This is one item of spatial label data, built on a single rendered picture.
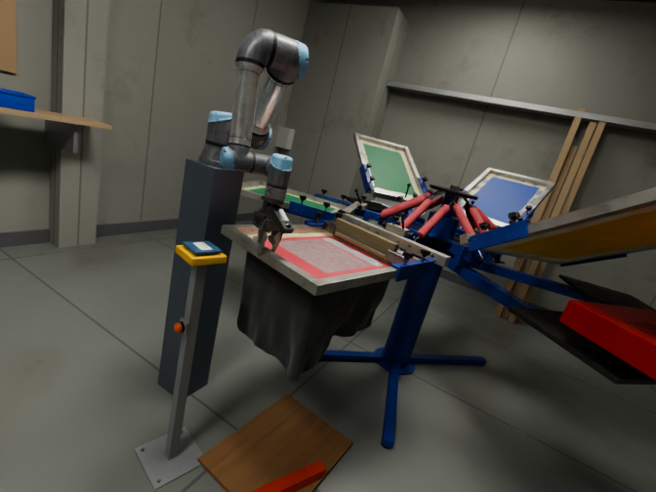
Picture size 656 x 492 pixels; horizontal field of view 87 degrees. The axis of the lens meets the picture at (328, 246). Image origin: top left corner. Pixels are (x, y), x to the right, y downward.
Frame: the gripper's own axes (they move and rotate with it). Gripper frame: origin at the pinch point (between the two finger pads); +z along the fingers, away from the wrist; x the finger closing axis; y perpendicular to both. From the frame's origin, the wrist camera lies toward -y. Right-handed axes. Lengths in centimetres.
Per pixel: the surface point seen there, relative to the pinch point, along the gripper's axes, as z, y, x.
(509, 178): -52, 8, -271
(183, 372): 53, 10, 20
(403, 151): -52, 98, -228
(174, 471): 97, 5, 21
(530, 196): -41, -19, -253
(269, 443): 96, -7, -19
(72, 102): -25, 255, 7
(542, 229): -32, -68, -70
